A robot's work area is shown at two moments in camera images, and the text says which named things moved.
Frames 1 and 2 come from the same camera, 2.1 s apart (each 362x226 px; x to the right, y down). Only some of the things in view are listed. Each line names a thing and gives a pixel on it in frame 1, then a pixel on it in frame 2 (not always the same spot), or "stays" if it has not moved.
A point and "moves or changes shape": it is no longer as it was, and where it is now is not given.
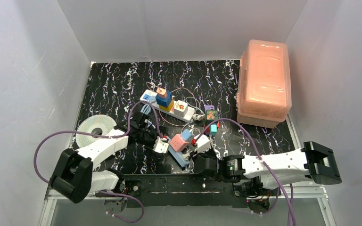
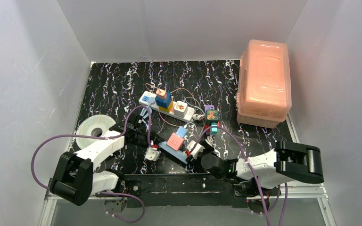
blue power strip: x=178 y=156 moves or changes shape
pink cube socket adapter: x=177 y=143 stays
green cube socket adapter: x=211 y=116 stays
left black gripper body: x=149 y=133 stays
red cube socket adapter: x=208 y=129 stays
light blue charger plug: x=186 y=134 moves or changes shape
